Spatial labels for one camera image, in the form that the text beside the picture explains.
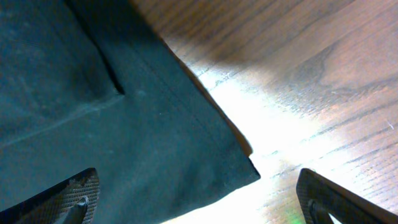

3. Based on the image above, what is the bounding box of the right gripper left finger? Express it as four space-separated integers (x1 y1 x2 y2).
1 168 100 224

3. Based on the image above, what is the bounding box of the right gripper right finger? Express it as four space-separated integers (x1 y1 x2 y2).
296 168 397 224

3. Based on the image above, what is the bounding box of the black t-shirt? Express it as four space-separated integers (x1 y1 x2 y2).
1 0 260 223

